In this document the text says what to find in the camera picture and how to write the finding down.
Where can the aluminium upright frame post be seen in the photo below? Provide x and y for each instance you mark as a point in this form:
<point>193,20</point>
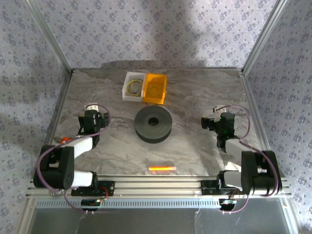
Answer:
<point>264,36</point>
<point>52,36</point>

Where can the yellow plastic bin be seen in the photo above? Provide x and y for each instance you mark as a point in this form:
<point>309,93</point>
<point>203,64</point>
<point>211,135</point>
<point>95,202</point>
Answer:
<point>146,97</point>

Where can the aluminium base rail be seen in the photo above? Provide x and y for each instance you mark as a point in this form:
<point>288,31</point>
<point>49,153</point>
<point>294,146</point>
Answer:
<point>158,185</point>

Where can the white plastic bin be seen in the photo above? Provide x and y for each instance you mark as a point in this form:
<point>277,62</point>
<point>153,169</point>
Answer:
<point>124,93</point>

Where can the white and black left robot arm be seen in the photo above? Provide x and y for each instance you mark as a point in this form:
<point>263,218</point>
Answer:
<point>83,146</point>

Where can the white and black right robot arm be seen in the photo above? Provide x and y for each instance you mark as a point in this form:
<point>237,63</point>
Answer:
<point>234,148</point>

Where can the aluminium side frame rail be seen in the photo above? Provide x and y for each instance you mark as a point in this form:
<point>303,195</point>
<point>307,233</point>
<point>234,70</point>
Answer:
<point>58,107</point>
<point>256,109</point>

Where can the grey metal panel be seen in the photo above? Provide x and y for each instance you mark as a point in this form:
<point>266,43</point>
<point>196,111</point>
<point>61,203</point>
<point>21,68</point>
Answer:
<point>158,221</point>

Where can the orange glowing strip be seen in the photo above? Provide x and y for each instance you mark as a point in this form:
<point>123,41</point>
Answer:
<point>162,168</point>

